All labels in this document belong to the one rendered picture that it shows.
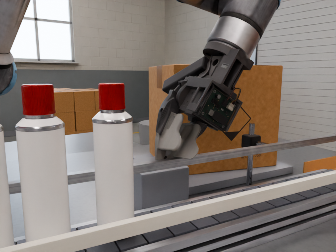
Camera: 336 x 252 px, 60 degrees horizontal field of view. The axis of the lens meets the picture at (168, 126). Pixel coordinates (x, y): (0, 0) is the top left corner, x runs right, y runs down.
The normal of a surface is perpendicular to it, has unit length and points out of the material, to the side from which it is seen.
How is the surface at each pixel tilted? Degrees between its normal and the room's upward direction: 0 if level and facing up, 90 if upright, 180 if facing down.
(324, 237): 0
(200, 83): 59
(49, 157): 90
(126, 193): 90
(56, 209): 90
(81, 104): 90
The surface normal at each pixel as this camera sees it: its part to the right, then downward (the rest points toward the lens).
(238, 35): 0.09, 0.01
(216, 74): -0.74, -0.43
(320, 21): -0.80, 0.10
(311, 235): 0.00, -0.99
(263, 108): 0.30, 0.16
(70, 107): 0.63, 0.13
